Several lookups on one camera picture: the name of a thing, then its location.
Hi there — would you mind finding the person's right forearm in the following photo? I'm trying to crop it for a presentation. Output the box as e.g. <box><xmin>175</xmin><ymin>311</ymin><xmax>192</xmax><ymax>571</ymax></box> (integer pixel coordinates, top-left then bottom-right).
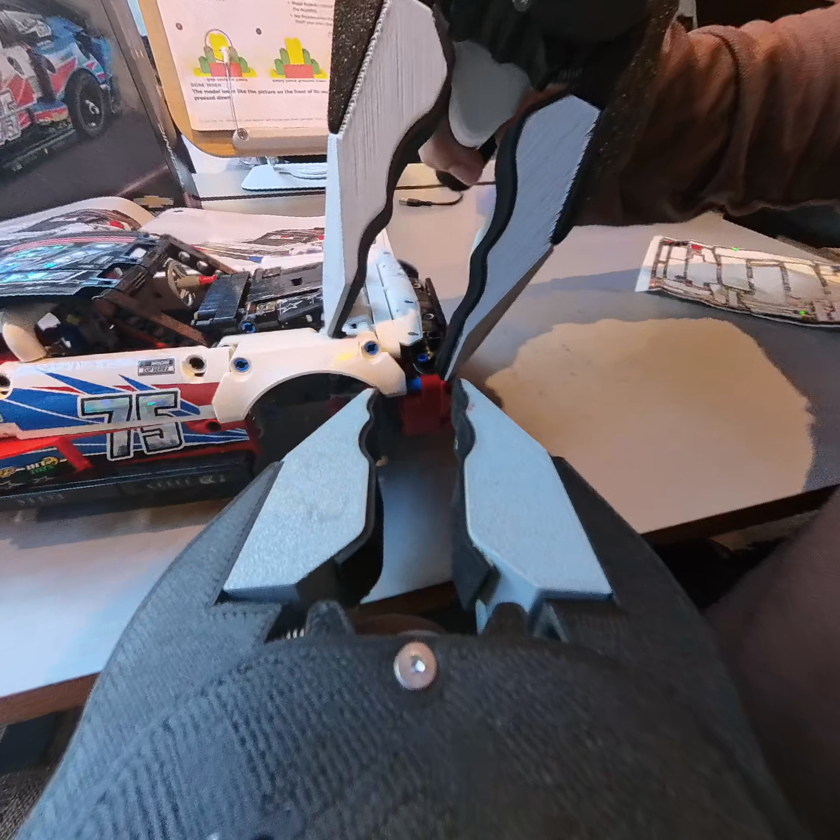
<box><xmin>574</xmin><ymin>20</ymin><xmax>840</xmax><ymax>247</ymax></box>

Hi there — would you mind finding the brick-built toy race car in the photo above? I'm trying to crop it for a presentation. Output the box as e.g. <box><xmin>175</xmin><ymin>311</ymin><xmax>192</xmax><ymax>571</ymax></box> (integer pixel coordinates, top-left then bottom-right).
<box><xmin>0</xmin><ymin>230</ymin><xmax>460</xmax><ymax>513</ymax></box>

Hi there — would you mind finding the person's right hand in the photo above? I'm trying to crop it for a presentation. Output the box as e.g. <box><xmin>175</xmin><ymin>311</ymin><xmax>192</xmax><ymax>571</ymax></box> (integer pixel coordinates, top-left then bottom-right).
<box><xmin>419</xmin><ymin>118</ymin><xmax>500</xmax><ymax>193</ymax></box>

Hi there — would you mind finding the race car set box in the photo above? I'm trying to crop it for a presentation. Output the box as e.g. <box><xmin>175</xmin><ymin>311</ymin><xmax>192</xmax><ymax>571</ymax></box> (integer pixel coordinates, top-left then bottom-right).
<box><xmin>0</xmin><ymin>0</ymin><xmax>201</xmax><ymax>221</ymax></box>

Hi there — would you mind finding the instruction sheet on stand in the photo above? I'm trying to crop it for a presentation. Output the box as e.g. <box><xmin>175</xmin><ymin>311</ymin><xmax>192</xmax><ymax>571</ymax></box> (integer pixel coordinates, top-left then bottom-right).
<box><xmin>138</xmin><ymin>0</ymin><xmax>337</xmax><ymax>158</ymax></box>

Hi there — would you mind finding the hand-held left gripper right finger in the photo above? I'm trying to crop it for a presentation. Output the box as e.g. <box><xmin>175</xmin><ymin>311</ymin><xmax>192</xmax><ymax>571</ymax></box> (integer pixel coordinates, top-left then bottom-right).
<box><xmin>450</xmin><ymin>379</ymin><xmax>616</xmax><ymax>643</ymax></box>

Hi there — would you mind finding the open building instruction booklet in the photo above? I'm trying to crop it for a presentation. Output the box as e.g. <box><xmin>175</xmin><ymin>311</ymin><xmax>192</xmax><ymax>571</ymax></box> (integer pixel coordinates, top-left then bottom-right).
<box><xmin>0</xmin><ymin>196</ymin><xmax>329</xmax><ymax>263</ymax></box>

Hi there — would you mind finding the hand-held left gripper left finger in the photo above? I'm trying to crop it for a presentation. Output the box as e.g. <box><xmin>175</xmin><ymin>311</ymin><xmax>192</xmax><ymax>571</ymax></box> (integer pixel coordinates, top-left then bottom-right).
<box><xmin>220</xmin><ymin>388</ymin><xmax>385</xmax><ymax>641</ymax></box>

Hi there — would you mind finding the silver flat stand base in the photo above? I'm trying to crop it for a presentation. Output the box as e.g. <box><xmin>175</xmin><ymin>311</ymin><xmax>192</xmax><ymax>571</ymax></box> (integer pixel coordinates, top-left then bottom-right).
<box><xmin>241</xmin><ymin>157</ymin><xmax>329</xmax><ymax>193</ymax></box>

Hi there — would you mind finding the black usb cable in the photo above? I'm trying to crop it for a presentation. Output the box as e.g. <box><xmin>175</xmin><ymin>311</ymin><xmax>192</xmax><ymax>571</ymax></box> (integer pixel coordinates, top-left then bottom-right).
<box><xmin>399</xmin><ymin>182</ymin><xmax>500</xmax><ymax>211</ymax></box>

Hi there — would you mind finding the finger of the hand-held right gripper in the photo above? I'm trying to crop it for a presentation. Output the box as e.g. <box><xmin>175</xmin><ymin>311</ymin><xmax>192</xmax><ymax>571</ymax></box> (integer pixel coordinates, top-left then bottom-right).
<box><xmin>435</xmin><ymin>94</ymin><xmax>603</xmax><ymax>383</ymax></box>
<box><xmin>323</xmin><ymin>0</ymin><xmax>457</xmax><ymax>340</ymax></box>

